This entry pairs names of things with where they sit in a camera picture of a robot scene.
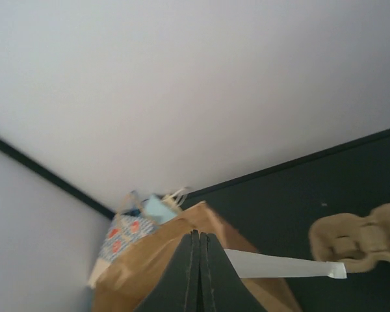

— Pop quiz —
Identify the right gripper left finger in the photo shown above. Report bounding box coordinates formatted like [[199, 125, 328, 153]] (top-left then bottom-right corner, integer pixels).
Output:
[[135, 230, 200, 312]]

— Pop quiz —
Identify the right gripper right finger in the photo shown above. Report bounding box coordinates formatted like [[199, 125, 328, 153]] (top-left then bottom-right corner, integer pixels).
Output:
[[198, 232, 265, 311]]

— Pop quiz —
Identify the single white straw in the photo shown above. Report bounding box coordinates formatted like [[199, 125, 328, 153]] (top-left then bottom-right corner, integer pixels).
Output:
[[224, 249, 347, 279]]

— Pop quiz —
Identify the brown paper bag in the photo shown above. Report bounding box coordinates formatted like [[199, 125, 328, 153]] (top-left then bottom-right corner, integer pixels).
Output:
[[92, 201, 300, 311]]

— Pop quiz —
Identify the blue checkered paper bag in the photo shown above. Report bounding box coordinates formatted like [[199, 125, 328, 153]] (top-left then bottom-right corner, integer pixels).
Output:
[[86, 191, 160, 289]]

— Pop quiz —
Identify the light blue paper bag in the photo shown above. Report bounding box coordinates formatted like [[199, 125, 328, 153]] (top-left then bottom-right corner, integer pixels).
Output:
[[143, 194, 177, 224]]

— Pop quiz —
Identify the tan paper bag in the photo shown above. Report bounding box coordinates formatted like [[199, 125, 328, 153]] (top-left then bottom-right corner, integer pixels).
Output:
[[161, 187, 190, 214]]

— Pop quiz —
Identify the far pulp cup carrier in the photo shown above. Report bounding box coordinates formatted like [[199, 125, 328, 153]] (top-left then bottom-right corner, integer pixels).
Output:
[[309, 203, 390, 273]]

